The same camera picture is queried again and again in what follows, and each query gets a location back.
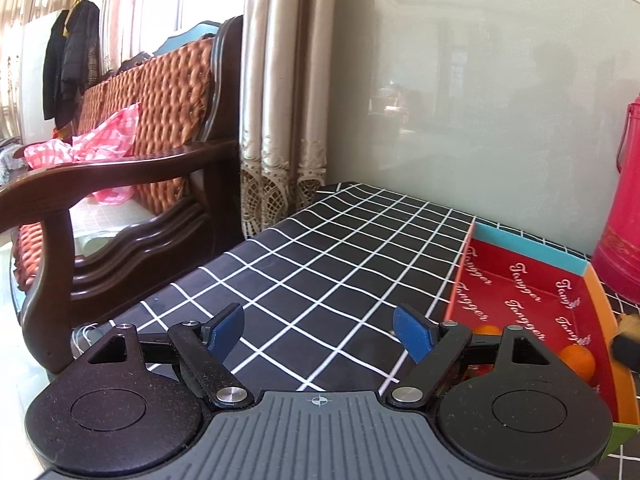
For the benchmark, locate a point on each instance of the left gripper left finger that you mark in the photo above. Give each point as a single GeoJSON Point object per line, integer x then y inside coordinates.
{"type": "Point", "coordinates": [201, 350]}

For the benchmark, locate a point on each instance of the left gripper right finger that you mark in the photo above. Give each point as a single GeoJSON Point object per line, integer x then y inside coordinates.
{"type": "Point", "coordinates": [434, 347]}

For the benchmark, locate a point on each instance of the orange inside box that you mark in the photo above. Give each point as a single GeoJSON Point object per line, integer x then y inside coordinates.
{"type": "Point", "coordinates": [580, 360]}
{"type": "Point", "coordinates": [487, 330]}

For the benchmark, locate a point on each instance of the red cardboard box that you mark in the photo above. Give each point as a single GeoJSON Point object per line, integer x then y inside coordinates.
{"type": "Point", "coordinates": [508, 279]}

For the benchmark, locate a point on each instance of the black white grid tablecloth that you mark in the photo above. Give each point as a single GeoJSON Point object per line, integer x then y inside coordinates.
{"type": "Point", "coordinates": [319, 290]}

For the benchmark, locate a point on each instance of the dark wooden sofa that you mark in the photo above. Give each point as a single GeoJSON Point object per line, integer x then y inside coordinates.
{"type": "Point", "coordinates": [70, 291]}

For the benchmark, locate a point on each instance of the orange with brown top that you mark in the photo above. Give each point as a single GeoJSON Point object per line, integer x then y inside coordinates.
{"type": "Point", "coordinates": [629, 325]}

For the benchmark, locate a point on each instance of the red thermos flask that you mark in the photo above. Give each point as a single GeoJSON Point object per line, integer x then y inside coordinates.
{"type": "Point", "coordinates": [616, 257]}

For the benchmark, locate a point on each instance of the pink checkered plastic bag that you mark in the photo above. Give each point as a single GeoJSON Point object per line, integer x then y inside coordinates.
{"type": "Point", "coordinates": [113, 139]}

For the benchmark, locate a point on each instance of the orange woven sofa cushion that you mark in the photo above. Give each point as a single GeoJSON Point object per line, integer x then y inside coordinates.
{"type": "Point", "coordinates": [172, 90]}

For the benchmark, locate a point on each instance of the black hanging coat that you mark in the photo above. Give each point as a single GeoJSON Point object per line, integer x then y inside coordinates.
{"type": "Point", "coordinates": [71, 61]}

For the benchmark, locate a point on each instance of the beige lace curtain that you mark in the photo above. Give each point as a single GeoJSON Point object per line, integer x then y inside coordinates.
{"type": "Point", "coordinates": [285, 89]}

